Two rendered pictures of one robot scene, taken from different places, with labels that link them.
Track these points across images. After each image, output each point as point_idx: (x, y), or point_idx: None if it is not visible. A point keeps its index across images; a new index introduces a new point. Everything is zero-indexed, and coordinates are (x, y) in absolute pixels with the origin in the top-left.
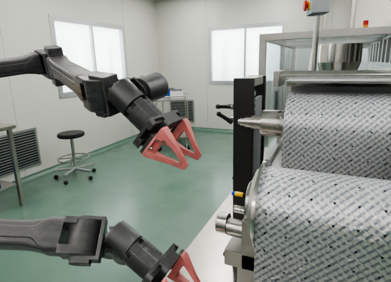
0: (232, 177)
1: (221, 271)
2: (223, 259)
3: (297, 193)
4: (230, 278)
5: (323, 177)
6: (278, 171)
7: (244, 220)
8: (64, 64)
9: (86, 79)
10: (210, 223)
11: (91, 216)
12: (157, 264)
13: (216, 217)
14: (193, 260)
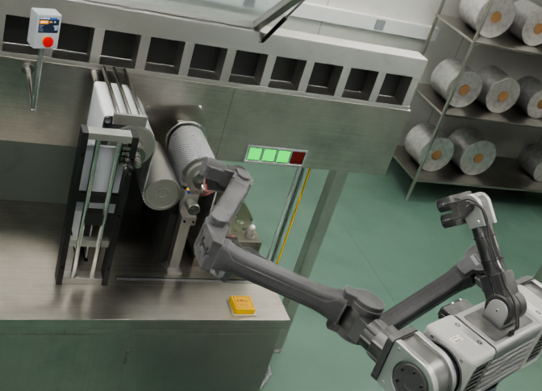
0: (120, 216)
1: (119, 290)
2: (104, 292)
3: (214, 156)
4: (123, 284)
5: (202, 147)
6: (207, 156)
7: (198, 193)
8: (229, 207)
9: (252, 180)
10: (49, 315)
11: (245, 248)
12: (227, 236)
13: (32, 314)
14: (121, 309)
